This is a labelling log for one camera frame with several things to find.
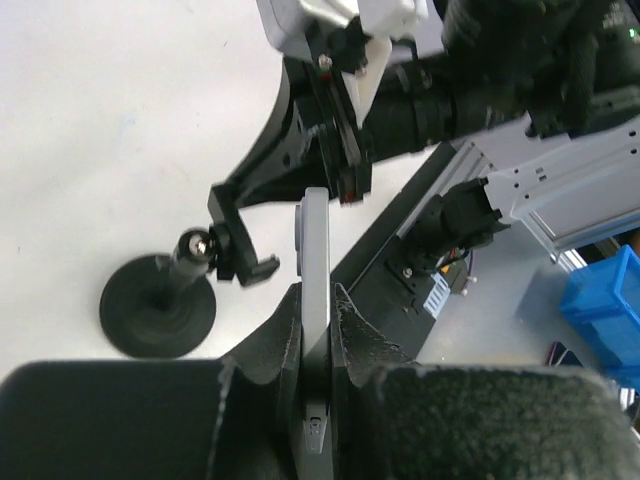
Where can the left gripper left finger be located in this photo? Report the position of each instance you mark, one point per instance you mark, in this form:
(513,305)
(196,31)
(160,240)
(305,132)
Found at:
(186,419)

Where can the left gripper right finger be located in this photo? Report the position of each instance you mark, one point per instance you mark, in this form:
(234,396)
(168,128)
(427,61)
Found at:
(396,419)

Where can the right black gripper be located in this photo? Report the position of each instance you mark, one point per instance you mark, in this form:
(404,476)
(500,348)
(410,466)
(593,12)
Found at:
(286,157)

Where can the black smartphone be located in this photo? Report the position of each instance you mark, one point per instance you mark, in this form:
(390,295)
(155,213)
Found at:
(313,256)

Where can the black round phone stand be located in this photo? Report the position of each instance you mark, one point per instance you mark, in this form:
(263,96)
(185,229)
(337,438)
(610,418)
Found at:
(162,306)

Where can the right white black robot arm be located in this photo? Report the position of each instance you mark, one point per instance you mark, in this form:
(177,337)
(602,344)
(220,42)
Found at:
(570,67)

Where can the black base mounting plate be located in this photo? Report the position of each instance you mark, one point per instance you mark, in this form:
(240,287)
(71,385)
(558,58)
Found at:
(387,273)

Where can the blue plastic bin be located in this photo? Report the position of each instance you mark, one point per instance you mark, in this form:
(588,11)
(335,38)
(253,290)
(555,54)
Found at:
(601,303)

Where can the right white cable duct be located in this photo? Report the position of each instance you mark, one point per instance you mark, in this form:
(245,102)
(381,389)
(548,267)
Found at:
(437,296)

